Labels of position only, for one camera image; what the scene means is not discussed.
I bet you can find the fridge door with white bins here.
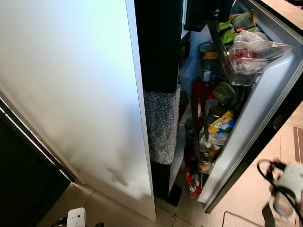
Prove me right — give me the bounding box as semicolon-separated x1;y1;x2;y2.
182;0;303;213

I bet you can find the black fridge door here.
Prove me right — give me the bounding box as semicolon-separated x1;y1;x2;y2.
134;0;184;206

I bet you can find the white fridge body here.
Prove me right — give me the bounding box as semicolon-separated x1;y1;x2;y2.
0;0;237;221

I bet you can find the grey floor rug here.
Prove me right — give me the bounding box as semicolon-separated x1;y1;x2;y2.
293;125;303;164

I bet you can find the clear plastic door bin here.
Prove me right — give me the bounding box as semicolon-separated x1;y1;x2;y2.
211;28;293;88

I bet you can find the yellow label bottle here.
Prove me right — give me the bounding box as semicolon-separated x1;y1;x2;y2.
206;105;236;145

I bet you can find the green lid jar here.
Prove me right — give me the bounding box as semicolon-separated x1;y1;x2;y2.
212;81;236;105

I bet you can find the white plastic bag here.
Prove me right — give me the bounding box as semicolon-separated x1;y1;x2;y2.
233;31;270;50

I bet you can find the brown counter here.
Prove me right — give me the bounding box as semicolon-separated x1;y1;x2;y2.
260;0;303;31

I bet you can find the green vegetable packet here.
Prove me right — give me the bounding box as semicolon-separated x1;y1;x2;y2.
217;10;256;45

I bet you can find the red snack packet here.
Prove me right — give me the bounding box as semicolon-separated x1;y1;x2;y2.
184;142;204;197

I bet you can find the bubble wrap padding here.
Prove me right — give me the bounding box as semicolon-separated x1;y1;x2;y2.
143;85;181;165

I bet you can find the dark cabinet with silver trim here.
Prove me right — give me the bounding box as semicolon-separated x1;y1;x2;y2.
0;97;76;227

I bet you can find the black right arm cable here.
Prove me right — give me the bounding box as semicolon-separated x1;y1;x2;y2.
257;159;303;227

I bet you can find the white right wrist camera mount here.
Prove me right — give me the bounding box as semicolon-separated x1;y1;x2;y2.
271;162;303;201

